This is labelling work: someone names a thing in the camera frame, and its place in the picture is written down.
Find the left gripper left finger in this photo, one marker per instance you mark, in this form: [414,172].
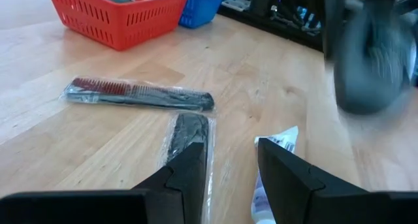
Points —
[183,191]

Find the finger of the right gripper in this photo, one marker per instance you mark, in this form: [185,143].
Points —
[333,21]

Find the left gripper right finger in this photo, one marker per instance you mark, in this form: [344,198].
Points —
[294,198]

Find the white tube blue print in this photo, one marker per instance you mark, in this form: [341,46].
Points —
[284,137]

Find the black comb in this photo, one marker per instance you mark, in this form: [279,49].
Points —
[189,129]
[140,96]

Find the blue plastic basket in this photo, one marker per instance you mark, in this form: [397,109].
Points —
[200,8]

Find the red plastic basket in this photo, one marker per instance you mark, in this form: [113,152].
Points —
[121,21]

